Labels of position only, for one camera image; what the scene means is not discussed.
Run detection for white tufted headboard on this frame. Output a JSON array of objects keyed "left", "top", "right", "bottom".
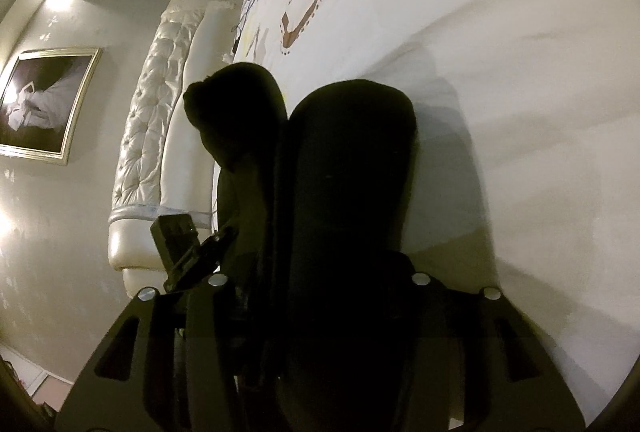
[{"left": 107, "top": 0, "right": 251, "bottom": 298}]

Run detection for printed bed sheet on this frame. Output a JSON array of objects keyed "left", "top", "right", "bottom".
[{"left": 212, "top": 0, "right": 640, "bottom": 428}]

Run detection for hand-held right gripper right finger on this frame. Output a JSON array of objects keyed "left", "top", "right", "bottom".
[{"left": 400, "top": 269, "right": 587, "bottom": 432}]

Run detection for framed wall picture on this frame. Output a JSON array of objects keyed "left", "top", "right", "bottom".
[{"left": 0, "top": 46, "right": 104, "bottom": 166}]

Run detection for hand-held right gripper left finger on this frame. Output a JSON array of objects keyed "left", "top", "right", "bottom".
[{"left": 54, "top": 272, "right": 251, "bottom": 432}]

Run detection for black pants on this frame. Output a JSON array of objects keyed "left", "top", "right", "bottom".
[{"left": 182, "top": 62, "right": 421, "bottom": 432}]

